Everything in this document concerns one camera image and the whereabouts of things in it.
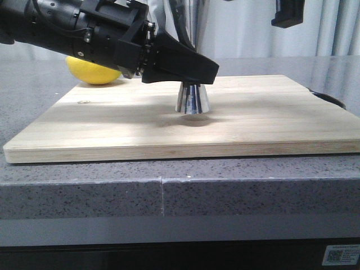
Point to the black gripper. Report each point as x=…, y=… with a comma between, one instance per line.
x=117, y=37
x=288, y=13

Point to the steel double jigger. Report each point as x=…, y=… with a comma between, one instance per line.
x=192, y=98

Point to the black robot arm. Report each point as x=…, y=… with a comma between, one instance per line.
x=47, y=24

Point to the grey curtain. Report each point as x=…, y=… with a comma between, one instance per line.
x=243, y=29

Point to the yellow lemon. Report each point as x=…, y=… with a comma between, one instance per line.
x=91, y=73

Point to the wooden cutting board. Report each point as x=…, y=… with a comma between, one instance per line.
x=130, y=120

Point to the white QR code label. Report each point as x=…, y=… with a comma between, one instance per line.
x=341, y=255

